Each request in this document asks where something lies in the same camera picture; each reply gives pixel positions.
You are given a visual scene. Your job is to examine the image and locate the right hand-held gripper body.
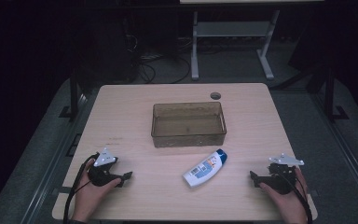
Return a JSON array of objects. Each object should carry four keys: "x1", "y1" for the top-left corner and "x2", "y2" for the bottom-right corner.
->
[{"x1": 266, "y1": 152, "x2": 306, "y2": 196}]

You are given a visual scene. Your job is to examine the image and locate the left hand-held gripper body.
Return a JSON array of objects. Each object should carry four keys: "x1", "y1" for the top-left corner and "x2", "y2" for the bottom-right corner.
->
[{"x1": 87, "y1": 147, "x2": 123, "y2": 188}]

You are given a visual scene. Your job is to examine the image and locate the white shampoo bottle blue cap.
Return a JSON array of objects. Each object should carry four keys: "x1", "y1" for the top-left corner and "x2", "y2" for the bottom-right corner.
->
[{"x1": 182, "y1": 148, "x2": 229, "y2": 189}]

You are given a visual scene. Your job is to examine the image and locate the translucent brown plastic box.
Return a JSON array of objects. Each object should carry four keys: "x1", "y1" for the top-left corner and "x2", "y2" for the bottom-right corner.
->
[{"x1": 150, "y1": 101, "x2": 228, "y2": 148}]

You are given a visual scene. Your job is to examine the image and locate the person's left hand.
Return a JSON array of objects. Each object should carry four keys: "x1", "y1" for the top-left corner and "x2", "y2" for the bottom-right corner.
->
[{"x1": 71, "y1": 176, "x2": 123, "y2": 224}]

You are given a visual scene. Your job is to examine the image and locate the person's right hand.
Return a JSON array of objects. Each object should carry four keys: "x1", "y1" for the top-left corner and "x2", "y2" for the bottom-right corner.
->
[{"x1": 258, "y1": 167, "x2": 310, "y2": 224}]

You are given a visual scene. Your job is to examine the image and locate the black metal stand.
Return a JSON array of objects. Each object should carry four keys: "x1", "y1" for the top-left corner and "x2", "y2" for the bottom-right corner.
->
[
  {"x1": 323, "y1": 66, "x2": 351, "y2": 123},
  {"x1": 59, "y1": 66, "x2": 83, "y2": 122}
]

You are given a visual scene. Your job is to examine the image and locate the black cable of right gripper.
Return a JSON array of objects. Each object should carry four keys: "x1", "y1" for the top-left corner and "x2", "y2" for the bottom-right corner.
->
[{"x1": 278, "y1": 169, "x2": 314, "y2": 224}]

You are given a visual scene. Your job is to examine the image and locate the black cables on floor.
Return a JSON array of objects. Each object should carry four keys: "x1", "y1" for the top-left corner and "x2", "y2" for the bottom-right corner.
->
[{"x1": 127, "y1": 34, "x2": 192, "y2": 85}]

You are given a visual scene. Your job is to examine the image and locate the white metal table frame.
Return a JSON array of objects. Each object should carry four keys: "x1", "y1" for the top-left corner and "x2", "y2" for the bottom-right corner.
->
[{"x1": 190, "y1": 8, "x2": 282, "y2": 82}]

